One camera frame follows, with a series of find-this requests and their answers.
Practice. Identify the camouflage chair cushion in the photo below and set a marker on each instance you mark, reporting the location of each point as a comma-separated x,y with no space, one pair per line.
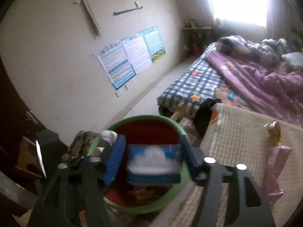
80,146

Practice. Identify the wall socket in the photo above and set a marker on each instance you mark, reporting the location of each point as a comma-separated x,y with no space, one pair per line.
118,93

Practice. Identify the blue plaid bed sheet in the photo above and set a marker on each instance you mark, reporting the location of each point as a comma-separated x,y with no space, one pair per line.
196,84

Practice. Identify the white pillow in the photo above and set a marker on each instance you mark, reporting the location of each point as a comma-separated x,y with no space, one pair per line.
295,59

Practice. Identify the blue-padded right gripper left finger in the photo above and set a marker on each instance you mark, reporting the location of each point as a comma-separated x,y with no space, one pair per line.
74,195

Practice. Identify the plaid grey blanket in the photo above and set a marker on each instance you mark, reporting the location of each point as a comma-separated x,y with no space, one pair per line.
267,53

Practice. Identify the pink torn cardboard piece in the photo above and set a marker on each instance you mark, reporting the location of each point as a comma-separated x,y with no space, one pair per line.
275,162

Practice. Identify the blue white tissue box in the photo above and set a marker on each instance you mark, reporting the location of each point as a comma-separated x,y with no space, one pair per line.
154,165

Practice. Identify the hanging wall bracket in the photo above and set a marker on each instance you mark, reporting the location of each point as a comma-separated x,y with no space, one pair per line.
90,14

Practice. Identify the left blue chart poster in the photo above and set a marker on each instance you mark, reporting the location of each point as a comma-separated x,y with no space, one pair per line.
114,60

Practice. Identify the wall shelf bracket horizontal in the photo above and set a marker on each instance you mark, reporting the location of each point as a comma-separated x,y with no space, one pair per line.
137,7

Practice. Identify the right green chart poster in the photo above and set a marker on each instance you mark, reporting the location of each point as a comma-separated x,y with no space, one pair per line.
154,43

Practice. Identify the cluttered side table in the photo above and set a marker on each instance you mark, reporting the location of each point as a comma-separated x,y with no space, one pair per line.
196,38

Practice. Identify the green red trash bin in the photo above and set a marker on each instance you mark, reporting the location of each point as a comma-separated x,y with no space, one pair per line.
140,130

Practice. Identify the middle white chart poster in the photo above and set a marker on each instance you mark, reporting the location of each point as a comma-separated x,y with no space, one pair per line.
137,52

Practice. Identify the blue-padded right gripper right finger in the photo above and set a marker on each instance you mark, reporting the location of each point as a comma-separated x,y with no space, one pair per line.
246,206

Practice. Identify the purple quilt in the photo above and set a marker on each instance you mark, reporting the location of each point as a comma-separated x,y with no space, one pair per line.
263,89

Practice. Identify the yellow snack wrapper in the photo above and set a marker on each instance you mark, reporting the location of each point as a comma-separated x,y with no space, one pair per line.
274,131

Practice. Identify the beige checkered mat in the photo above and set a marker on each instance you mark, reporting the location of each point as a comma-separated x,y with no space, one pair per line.
238,135

